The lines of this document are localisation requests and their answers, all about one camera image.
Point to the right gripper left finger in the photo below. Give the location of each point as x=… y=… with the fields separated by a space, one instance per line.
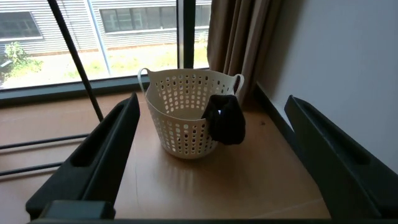
x=93 y=168

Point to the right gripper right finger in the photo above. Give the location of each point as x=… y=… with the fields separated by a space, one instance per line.
x=342 y=174

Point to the black short-sleeved shirt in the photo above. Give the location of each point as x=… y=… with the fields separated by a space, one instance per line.
x=225 y=124

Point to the white laundry basket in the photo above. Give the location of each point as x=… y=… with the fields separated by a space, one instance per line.
x=183 y=137

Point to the black clothes rack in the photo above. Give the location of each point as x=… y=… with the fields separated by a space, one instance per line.
x=76 y=62

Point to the window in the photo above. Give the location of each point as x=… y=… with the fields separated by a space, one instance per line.
x=62 y=90

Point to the brown curtain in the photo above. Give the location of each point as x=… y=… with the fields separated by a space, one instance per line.
x=242 y=37

